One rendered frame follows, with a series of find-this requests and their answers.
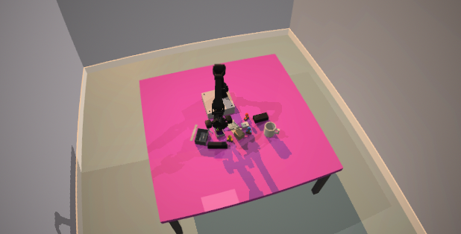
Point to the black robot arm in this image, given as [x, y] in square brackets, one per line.
[218, 108]

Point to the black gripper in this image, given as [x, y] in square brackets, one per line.
[209, 123]

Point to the beige mug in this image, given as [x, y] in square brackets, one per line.
[270, 129]

